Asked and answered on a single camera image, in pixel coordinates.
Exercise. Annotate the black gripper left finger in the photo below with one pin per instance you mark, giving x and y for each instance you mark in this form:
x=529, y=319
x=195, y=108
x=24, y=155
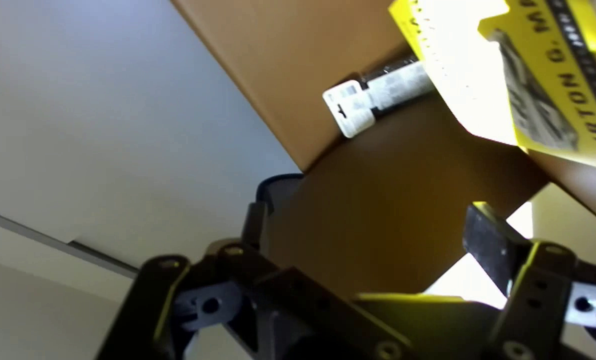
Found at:
x=254, y=225

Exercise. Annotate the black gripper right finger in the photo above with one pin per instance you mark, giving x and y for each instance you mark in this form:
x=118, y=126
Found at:
x=494, y=245

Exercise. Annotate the yellow book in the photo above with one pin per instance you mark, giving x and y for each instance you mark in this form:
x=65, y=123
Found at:
x=520, y=72

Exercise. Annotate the tan leather sofa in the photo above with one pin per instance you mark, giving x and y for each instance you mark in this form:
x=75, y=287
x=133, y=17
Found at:
x=380, y=212

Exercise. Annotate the green white packet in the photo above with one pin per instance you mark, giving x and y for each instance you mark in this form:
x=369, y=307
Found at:
x=359, y=103

